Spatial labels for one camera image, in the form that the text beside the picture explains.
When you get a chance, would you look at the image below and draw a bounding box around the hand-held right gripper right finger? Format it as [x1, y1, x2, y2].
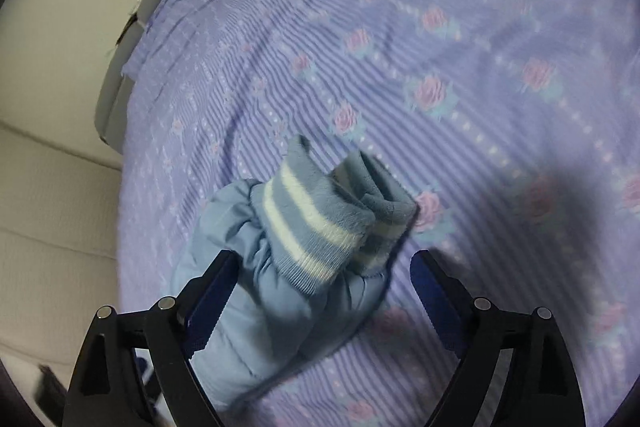
[410, 250, 587, 427]

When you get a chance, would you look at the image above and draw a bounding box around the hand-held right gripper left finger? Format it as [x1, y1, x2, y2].
[61, 250, 238, 427]

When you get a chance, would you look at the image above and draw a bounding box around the purple floral striped bed sheet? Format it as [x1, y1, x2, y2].
[116, 0, 640, 427]

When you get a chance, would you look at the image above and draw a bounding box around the grey bed frame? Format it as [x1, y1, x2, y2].
[95, 0, 281, 158]

